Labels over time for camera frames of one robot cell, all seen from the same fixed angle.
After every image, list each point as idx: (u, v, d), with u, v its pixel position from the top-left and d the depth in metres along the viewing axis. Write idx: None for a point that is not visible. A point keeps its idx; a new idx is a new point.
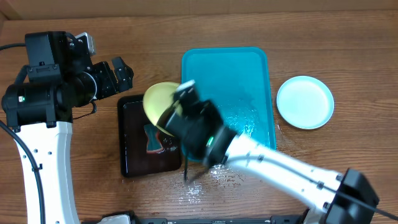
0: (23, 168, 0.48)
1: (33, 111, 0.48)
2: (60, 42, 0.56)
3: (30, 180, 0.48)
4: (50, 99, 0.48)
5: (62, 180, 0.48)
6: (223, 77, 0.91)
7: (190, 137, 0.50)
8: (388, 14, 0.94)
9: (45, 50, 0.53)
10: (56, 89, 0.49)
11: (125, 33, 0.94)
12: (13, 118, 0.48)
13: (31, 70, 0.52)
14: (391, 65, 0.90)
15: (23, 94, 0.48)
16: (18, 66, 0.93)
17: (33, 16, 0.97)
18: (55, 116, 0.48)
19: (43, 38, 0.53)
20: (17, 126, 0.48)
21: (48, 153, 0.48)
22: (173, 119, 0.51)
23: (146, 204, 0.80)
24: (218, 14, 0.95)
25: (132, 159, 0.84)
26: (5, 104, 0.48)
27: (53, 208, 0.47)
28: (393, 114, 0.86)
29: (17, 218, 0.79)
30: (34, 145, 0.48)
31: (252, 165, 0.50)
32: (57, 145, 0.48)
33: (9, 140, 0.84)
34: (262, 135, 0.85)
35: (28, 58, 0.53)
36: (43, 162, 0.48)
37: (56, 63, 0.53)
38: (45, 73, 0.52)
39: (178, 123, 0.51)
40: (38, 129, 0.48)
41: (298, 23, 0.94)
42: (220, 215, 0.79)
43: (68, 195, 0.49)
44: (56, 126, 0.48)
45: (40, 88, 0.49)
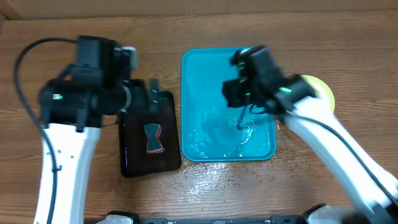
0: (44, 166, 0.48)
1: (65, 112, 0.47)
2: (111, 49, 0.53)
3: (46, 179, 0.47)
4: (86, 104, 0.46)
5: (77, 186, 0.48)
6: (223, 77, 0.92)
7: (264, 71, 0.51)
8: (388, 14, 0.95)
9: (92, 53, 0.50)
10: (93, 95, 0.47)
11: (125, 33, 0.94)
12: (44, 114, 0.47)
13: (74, 70, 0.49)
14: (391, 65, 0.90)
15: (60, 93, 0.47)
16: (17, 66, 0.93)
17: (33, 17, 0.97)
18: (86, 121, 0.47)
19: (94, 42, 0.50)
20: (47, 122, 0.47)
21: (70, 157, 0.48)
22: (261, 52, 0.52)
23: (146, 203, 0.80)
24: (218, 14, 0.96)
25: (131, 160, 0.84)
26: (41, 98, 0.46)
27: (61, 213, 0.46)
28: (393, 114, 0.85)
29: (17, 218, 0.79)
30: (58, 145, 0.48)
31: (313, 127, 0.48)
32: (81, 150, 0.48)
33: (9, 141, 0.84)
34: (262, 135, 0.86)
35: (77, 57, 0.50)
36: (63, 165, 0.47)
37: (100, 68, 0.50)
38: (86, 75, 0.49)
39: (265, 60, 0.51)
40: (67, 130, 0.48)
41: (298, 22, 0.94)
42: (220, 214, 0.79)
43: (79, 201, 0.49)
44: (84, 131, 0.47)
45: (79, 89, 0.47)
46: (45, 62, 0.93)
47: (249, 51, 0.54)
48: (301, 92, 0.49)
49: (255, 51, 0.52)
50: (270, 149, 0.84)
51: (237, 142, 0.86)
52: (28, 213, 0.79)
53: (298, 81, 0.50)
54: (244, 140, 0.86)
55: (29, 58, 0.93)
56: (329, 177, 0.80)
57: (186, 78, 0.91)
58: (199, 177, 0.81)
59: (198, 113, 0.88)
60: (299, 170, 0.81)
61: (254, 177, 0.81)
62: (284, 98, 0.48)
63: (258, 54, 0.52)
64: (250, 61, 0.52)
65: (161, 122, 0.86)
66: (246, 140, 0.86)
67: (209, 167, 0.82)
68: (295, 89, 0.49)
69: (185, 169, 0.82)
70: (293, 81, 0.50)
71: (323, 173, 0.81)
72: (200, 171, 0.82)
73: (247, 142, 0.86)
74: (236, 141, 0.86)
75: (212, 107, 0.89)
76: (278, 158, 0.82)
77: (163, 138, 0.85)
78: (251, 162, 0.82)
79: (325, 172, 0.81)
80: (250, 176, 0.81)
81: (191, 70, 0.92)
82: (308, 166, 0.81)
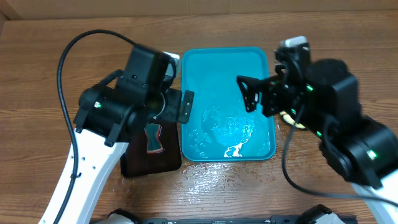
0: (67, 169, 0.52)
1: (101, 121, 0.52)
2: (161, 65, 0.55)
3: (66, 181, 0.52)
4: (123, 117, 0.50)
5: (91, 194, 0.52)
6: (223, 77, 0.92)
7: (341, 114, 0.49)
8: (387, 14, 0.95)
9: (143, 68, 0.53)
10: (134, 110, 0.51)
11: (125, 33, 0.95)
12: (81, 118, 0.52)
13: (122, 78, 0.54)
14: (392, 65, 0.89)
15: (100, 101, 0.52)
16: (18, 65, 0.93)
17: (36, 17, 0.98)
18: (119, 135, 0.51)
19: (147, 57, 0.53)
20: (81, 127, 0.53)
21: (91, 167, 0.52)
22: (344, 87, 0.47)
23: (146, 204, 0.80)
24: (218, 14, 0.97)
25: (131, 160, 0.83)
26: (83, 102, 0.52)
27: (68, 218, 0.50)
28: (393, 114, 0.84)
29: (17, 218, 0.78)
30: (84, 153, 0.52)
31: (396, 214, 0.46)
32: (102, 163, 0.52)
33: (9, 140, 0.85)
34: (262, 135, 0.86)
35: (127, 65, 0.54)
36: (82, 172, 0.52)
37: (146, 83, 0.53)
38: (131, 86, 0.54)
39: (326, 72, 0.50)
40: (96, 141, 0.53)
41: (298, 22, 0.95)
42: (220, 215, 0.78)
43: (88, 209, 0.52)
44: (112, 146, 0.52)
45: (121, 101, 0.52)
46: (45, 61, 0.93)
47: (331, 75, 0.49)
48: (383, 144, 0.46)
49: (339, 84, 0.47)
50: (270, 149, 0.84)
51: (237, 142, 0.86)
52: (28, 213, 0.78)
53: (380, 134, 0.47)
54: (244, 140, 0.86)
55: (30, 58, 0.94)
56: (329, 177, 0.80)
57: (186, 78, 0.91)
58: (199, 177, 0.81)
59: (198, 113, 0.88)
60: (299, 170, 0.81)
61: (254, 177, 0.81)
62: (362, 160, 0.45)
63: (334, 81, 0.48)
64: (328, 91, 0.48)
65: (161, 122, 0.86)
66: (246, 140, 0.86)
67: (209, 167, 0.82)
68: (377, 145, 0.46)
69: (185, 169, 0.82)
70: (375, 130, 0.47)
71: (323, 174, 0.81)
72: (200, 171, 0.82)
73: (247, 141, 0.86)
74: (236, 141, 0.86)
75: (213, 107, 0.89)
76: (278, 158, 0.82)
77: (163, 138, 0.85)
78: (251, 162, 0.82)
79: (325, 172, 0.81)
80: (250, 176, 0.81)
81: (191, 70, 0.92)
82: (308, 166, 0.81)
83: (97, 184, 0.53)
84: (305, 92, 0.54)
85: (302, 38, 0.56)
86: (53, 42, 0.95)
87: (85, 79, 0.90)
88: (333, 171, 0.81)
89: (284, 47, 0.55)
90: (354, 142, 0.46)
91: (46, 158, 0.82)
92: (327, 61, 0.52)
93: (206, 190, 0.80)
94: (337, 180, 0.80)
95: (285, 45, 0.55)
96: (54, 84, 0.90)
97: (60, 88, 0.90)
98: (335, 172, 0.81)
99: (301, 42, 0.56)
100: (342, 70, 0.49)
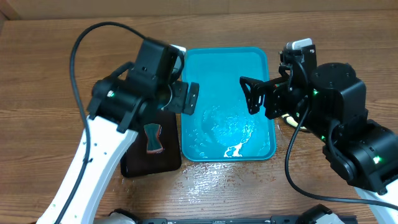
0: (78, 154, 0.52)
1: (113, 109, 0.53)
2: (169, 58, 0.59)
3: (77, 166, 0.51)
4: (134, 107, 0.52)
5: (101, 180, 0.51)
6: (223, 77, 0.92)
7: (347, 121, 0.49)
8: (388, 14, 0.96)
9: (152, 61, 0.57)
10: (144, 101, 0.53)
11: (125, 33, 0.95)
12: (94, 106, 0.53)
13: (132, 70, 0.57)
14: (391, 65, 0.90)
15: (114, 90, 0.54)
16: (18, 65, 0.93)
17: (36, 17, 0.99)
18: (130, 122, 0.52)
19: (157, 50, 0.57)
20: (94, 115, 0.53)
21: (103, 152, 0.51)
22: (353, 92, 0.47)
23: (146, 204, 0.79)
24: (218, 14, 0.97)
25: (132, 160, 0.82)
26: (96, 91, 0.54)
27: (78, 203, 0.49)
28: (393, 114, 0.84)
29: (17, 219, 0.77)
30: (96, 139, 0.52)
31: None
32: (115, 149, 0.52)
33: (9, 140, 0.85)
34: (262, 135, 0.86)
35: (137, 59, 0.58)
36: (94, 158, 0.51)
37: (155, 74, 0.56)
38: (142, 77, 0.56)
39: (327, 73, 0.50)
40: (108, 127, 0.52)
41: (298, 22, 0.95)
42: (220, 215, 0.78)
43: (98, 195, 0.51)
44: (124, 133, 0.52)
45: (132, 91, 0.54)
46: (45, 61, 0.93)
47: (339, 80, 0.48)
48: (387, 151, 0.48)
49: (346, 89, 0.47)
50: (270, 149, 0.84)
51: (237, 142, 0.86)
52: (28, 213, 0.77)
53: (385, 139, 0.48)
54: (244, 140, 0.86)
55: (30, 57, 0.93)
56: (329, 177, 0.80)
57: (186, 78, 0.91)
58: (199, 177, 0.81)
59: (198, 113, 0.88)
60: (299, 170, 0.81)
61: (254, 177, 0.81)
62: (366, 164, 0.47)
63: (339, 86, 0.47)
64: (336, 99, 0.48)
65: (162, 122, 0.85)
66: (246, 140, 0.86)
67: (209, 167, 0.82)
68: (381, 151, 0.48)
69: (185, 169, 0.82)
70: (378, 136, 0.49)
71: (323, 174, 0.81)
72: (200, 171, 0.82)
73: (247, 141, 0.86)
74: (236, 141, 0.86)
75: (213, 107, 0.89)
76: (278, 158, 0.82)
77: (163, 138, 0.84)
78: (251, 162, 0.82)
79: (325, 172, 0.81)
80: (250, 176, 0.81)
81: (191, 70, 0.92)
82: (308, 166, 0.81)
83: (109, 170, 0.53)
84: (310, 96, 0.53)
85: (308, 40, 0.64)
86: (53, 41, 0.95)
87: (85, 79, 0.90)
88: (333, 171, 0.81)
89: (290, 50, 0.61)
90: (359, 148, 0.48)
91: (46, 158, 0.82)
92: (334, 65, 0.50)
93: (206, 189, 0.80)
94: (337, 180, 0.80)
95: (292, 48, 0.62)
96: (53, 84, 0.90)
97: (60, 88, 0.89)
98: (334, 173, 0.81)
99: (308, 45, 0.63)
100: (349, 74, 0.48)
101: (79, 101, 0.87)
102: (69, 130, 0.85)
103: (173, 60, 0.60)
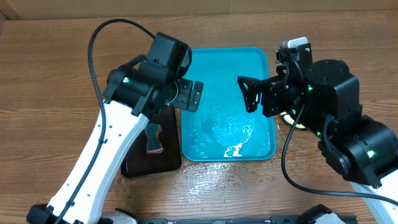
0: (94, 135, 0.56)
1: (128, 94, 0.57)
2: (180, 53, 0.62)
3: (92, 146, 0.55)
4: (147, 94, 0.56)
5: (114, 162, 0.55)
6: (223, 77, 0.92)
7: (342, 116, 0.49)
8: (388, 14, 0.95)
9: (164, 53, 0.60)
10: (156, 89, 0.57)
11: (125, 33, 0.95)
12: (111, 91, 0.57)
13: (145, 61, 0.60)
14: (392, 65, 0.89)
15: (129, 77, 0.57)
16: (18, 65, 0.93)
17: (36, 17, 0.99)
18: (143, 107, 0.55)
19: (168, 43, 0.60)
20: (110, 99, 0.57)
21: (117, 134, 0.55)
22: (346, 86, 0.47)
23: (146, 204, 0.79)
24: (218, 14, 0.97)
25: (132, 160, 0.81)
26: (113, 77, 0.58)
27: (92, 181, 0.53)
28: (393, 114, 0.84)
29: (17, 218, 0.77)
30: (111, 121, 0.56)
31: (393, 211, 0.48)
32: (128, 131, 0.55)
33: (10, 140, 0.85)
34: (262, 135, 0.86)
35: (150, 51, 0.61)
36: (108, 139, 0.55)
37: (166, 66, 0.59)
38: (153, 68, 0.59)
39: (321, 70, 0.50)
40: (122, 111, 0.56)
41: (298, 22, 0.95)
42: (220, 215, 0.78)
43: (111, 176, 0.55)
44: (137, 116, 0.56)
45: (146, 80, 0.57)
46: (45, 61, 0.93)
47: (333, 76, 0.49)
48: (382, 145, 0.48)
49: (340, 84, 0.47)
50: (270, 149, 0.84)
51: (237, 142, 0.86)
52: None
53: (380, 134, 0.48)
54: (244, 140, 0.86)
55: (30, 57, 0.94)
56: (329, 177, 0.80)
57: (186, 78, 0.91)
58: (199, 177, 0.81)
59: (198, 113, 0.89)
60: (300, 170, 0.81)
61: (254, 177, 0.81)
62: (360, 158, 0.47)
63: (333, 81, 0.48)
64: (329, 92, 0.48)
65: (162, 123, 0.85)
66: (246, 140, 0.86)
67: (209, 167, 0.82)
68: (375, 145, 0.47)
69: (185, 169, 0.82)
70: (374, 131, 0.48)
71: (323, 174, 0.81)
72: (200, 171, 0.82)
73: (247, 141, 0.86)
74: (236, 141, 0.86)
75: (213, 107, 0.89)
76: (278, 158, 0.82)
77: (163, 138, 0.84)
78: (251, 162, 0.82)
79: (325, 172, 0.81)
80: (250, 176, 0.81)
81: (191, 70, 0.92)
82: (308, 166, 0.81)
83: (121, 153, 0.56)
84: (305, 92, 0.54)
85: (303, 39, 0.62)
86: (53, 41, 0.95)
87: (85, 79, 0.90)
88: (333, 171, 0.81)
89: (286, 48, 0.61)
90: (354, 142, 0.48)
91: (46, 158, 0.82)
92: (328, 62, 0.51)
93: (205, 189, 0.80)
94: (337, 180, 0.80)
95: (287, 46, 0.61)
96: (53, 84, 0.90)
97: (60, 88, 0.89)
98: (335, 173, 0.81)
99: (304, 43, 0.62)
100: (343, 71, 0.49)
101: (79, 101, 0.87)
102: (69, 130, 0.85)
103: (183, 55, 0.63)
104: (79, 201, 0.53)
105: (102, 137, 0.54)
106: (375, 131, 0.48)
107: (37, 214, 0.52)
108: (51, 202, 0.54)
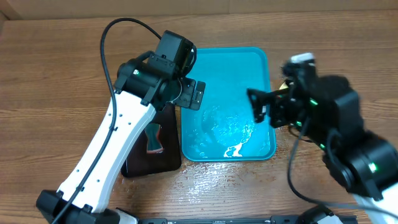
0: (104, 123, 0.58)
1: (138, 86, 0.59)
2: (186, 50, 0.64)
3: (103, 134, 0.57)
4: (156, 85, 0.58)
5: (124, 149, 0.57)
6: (223, 77, 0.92)
7: (344, 129, 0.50)
8: (388, 14, 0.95)
9: (171, 49, 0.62)
10: (164, 81, 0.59)
11: (125, 33, 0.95)
12: (121, 82, 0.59)
13: (153, 57, 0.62)
14: (391, 65, 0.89)
15: (138, 70, 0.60)
16: (18, 65, 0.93)
17: (36, 17, 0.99)
18: (153, 97, 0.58)
19: (176, 40, 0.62)
20: (120, 89, 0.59)
21: (127, 123, 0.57)
22: (347, 101, 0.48)
23: (146, 204, 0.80)
24: (218, 14, 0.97)
25: (132, 160, 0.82)
26: (123, 70, 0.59)
27: (102, 167, 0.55)
28: (393, 114, 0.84)
29: (17, 218, 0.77)
30: (121, 110, 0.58)
31: None
32: (138, 120, 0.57)
33: (10, 140, 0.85)
34: (262, 135, 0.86)
35: (158, 46, 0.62)
36: (119, 127, 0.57)
37: (173, 61, 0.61)
38: (161, 63, 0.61)
39: (324, 85, 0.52)
40: (133, 101, 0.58)
41: (298, 22, 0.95)
42: (220, 215, 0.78)
43: (119, 163, 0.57)
44: (147, 106, 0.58)
45: (155, 73, 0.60)
46: (45, 61, 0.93)
47: (334, 90, 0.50)
48: (384, 160, 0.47)
49: (342, 99, 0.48)
50: (270, 149, 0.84)
51: (237, 142, 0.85)
52: (28, 213, 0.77)
53: (381, 149, 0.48)
54: (244, 140, 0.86)
55: (30, 57, 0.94)
56: (329, 177, 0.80)
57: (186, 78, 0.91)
58: (199, 177, 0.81)
59: (198, 113, 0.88)
60: (299, 170, 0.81)
61: (254, 177, 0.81)
62: (362, 172, 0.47)
63: (336, 96, 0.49)
64: (332, 107, 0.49)
65: (162, 123, 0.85)
66: (246, 140, 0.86)
67: (209, 167, 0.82)
68: (378, 160, 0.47)
69: (185, 169, 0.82)
70: (375, 146, 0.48)
71: (323, 173, 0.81)
72: (200, 171, 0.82)
73: (247, 141, 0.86)
74: (236, 141, 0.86)
75: (213, 107, 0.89)
76: (278, 158, 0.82)
77: (163, 138, 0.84)
78: (251, 162, 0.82)
79: (325, 172, 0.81)
80: (250, 176, 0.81)
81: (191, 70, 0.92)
82: (308, 166, 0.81)
83: (130, 142, 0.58)
84: (309, 105, 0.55)
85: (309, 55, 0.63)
86: (53, 41, 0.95)
87: (85, 79, 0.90)
88: None
89: (293, 62, 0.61)
90: (357, 156, 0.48)
91: (46, 158, 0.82)
92: (331, 78, 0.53)
93: (206, 188, 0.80)
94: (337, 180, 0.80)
95: (293, 61, 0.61)
96: (53, 84, 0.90)
97: (60, 88, 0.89)
98: None
99: (308, 58, 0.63)
100: (344, 86, 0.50)
101: (79, 101, 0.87)
102: (69, 130, 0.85)
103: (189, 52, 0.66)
104: (89, 186, 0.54)
105: (114, 125, 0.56)
106: (377, 145, 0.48)
107: (46, 200, 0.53)
108: (60, 188, 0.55)
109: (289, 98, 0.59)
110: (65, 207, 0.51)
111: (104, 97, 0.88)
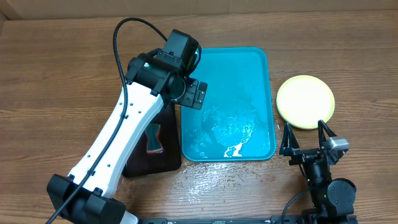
0: (115, 111, 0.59)
1: (148, 78, 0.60)
2: (192, 48, 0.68)
3: (115, 121, 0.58)
4: (165, 78, 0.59)
5: (133, 136, 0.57)
6: (224, 77, 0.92)
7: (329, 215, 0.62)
8: (388, 14, 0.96)
9: (179, 46, 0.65)
10: (172, 75, 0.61)
11: (125, 33, 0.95)
12: (132, 73, 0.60)
13: (161, 54, 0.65)
14: (391, 65, 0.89)
15: (148, 63, 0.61)
16: (18, 65, 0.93)
17: (37, 17, 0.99)
18: (162, 88, 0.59)
19: (183, 38, 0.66)
20: (131, 80, 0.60)
21: (138, 112, 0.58)
22: (344, 210, 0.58)
23: (146, 204, 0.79)
24: (218, 14, 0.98)
25: (132, 160, 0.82)
26: (134, 63, 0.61)
27: (112, 153, 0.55)
28: (393, 114, 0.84)
29: (16, 218, 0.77)
30: (132, 99, 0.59)
31: None
32: (148, 108, 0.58)
33: (9, 141, 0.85)
34: (262, 135, 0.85)
35: (166, 45, 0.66)
36: (130, 115, 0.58)
37: (180, 58, 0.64)
38: (169, 59, 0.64)
39: (339, 191, 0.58)
40: (143, 91, 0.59)
41: (298, 22, 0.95)
42: (220, 215, 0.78)
43: (128, 152, 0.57)
44: (157, 96, 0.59)
45: (163, 67, 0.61)
46: (45, 61, 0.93)
47: (341, 199, 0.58)
48: None
49: (342, 209, 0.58)
50: (270, 149, 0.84)
51: (237, 142, 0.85)
52: (28, 213, 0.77)
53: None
54: (244, 140, 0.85)
55: (30, 57, 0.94)
56: None
57: None
58: (199, 177, 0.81)
59: (198, 113, 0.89)
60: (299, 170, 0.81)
61: (254, 177, 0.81)
62: None
63: (341, 207, 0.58)
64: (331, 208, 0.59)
65: (162, 123, 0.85)
66: (246, 140, 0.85)
67: (209, 167, 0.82)
68: None
69: (185, 169, 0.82)
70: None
71: None
72: (200, 171, 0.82)
73: (247, 141, 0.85)
74: (236, 141, 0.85)
75: (213, 107, 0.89)
76: (278, 158, 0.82)
77: (163, 138, 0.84)
78: (251, 162, 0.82)
79: None
80: (250, 176, 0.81)
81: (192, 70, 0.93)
82: None
83: (139, 130, 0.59)
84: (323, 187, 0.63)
85: (348, 144, 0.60)
86: (53, 41, 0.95)
87: (85, 79, 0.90)
88: None
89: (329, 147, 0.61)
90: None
91: (46, 158, 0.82)
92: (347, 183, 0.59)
93: (206, 188, 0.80)
94: None
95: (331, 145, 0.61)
96: (53, 84, 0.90)
97: (60, 88, 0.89)
98: (334, 173, 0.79)
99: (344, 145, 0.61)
100: (353, 199, 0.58)
101: (79, 101, 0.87)
102: (69, 130, 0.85)
103: (194, 51, 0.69)
104: (100, 172, 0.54)
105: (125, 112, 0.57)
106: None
107: (56, 183, 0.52)
108: (71, 173, 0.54)
109: (313, 164, 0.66)
110: (76, 190, 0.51)
111: (105, 97, 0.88)
